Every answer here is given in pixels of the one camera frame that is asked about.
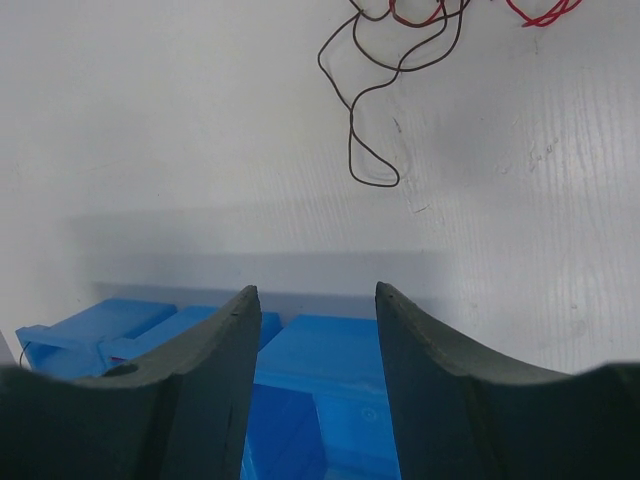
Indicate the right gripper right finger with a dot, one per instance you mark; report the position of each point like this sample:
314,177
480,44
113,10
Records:
461,410

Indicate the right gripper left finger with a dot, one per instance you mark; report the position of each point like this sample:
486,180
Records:
179,411

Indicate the blue three-compartment bin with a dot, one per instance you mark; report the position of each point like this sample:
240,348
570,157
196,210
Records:
319,407

